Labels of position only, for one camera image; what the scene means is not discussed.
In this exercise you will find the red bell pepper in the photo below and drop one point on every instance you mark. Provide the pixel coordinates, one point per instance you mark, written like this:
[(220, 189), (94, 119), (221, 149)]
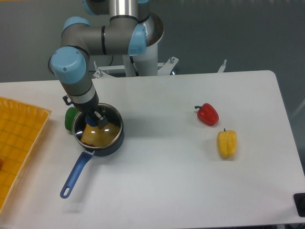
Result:
[(207, 114)]

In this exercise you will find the white bracket behind table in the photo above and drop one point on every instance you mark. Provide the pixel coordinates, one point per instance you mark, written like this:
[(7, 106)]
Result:
[(222, 67)]

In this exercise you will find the yellow toast slice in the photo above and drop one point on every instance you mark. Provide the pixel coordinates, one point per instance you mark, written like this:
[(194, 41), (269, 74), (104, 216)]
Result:
[(93, 136)]

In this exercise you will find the yellow bell pepper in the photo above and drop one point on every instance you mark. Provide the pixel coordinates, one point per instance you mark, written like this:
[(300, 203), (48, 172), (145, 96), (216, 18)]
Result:
[(227, 143)]

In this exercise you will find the black device at table corner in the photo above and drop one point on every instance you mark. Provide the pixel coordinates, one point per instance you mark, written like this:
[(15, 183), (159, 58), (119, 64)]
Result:
[(299, 199)]

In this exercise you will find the green bell pepper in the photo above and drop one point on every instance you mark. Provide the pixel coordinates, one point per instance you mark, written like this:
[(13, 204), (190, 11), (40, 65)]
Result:
[(69, 118)]

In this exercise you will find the dark pot with blue handle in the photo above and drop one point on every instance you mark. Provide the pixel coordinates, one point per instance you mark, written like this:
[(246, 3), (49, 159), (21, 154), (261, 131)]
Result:
[(84, 157)]

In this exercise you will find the glass pot lid blue knob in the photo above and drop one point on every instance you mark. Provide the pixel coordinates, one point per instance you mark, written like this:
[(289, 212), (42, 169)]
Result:
[(113, 116)]

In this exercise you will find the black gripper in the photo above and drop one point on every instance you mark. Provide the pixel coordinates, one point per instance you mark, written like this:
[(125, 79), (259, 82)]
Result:
[(87, 103)]

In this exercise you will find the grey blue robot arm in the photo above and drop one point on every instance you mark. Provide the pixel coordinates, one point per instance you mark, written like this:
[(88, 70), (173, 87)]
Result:
[(133, 32)]

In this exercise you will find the yellow plastic basket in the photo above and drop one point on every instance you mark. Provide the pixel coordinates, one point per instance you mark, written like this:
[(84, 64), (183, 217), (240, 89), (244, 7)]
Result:
[(21, 125)]

